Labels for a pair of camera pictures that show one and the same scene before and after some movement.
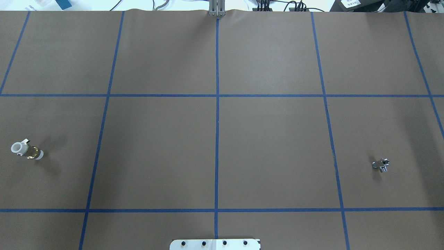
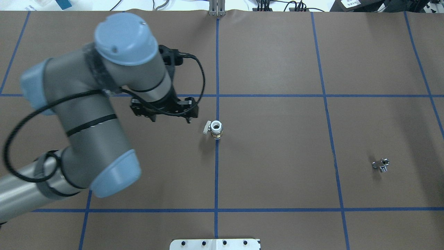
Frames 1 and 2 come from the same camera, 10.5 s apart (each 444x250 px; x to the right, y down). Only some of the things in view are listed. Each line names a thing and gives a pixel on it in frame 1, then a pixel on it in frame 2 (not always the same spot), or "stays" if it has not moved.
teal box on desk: (64, 4) stays
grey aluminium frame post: (217, 8) stays
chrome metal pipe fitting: (382, 164) stays
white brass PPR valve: (23, 149) -> (215, 127)
